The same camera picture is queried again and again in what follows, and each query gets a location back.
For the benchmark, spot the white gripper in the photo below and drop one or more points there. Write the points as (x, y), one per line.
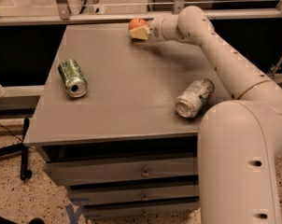
(155, 29)

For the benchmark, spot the green soda can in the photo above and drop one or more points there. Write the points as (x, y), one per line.
(75, 84)

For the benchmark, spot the grey drawer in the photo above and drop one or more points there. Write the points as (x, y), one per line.
(92, 197)
(139, 209)
(74, 173)

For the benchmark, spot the red apple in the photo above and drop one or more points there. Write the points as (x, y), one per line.
(135, 23)

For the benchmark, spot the black tripod stand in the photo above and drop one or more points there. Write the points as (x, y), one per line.
(25, 173)

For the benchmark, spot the blue tape mark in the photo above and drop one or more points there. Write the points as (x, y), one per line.
(74, 215)

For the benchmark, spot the bottom grey drawer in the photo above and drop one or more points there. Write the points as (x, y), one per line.
(139, 209)

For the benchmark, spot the grey drawer cabinet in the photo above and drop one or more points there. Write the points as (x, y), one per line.
(129, 107)

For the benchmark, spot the top grey drawer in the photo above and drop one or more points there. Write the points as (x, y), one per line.
(74, 173)

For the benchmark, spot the middle grey drawer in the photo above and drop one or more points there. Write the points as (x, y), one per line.
(92, 197)

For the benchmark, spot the grey metal rail frame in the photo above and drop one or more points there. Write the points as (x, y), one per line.
(30, 12)

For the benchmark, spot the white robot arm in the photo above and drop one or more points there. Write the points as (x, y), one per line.
(239, 139)

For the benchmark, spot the white 7up can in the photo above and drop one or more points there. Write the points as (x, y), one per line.
(194, 98)

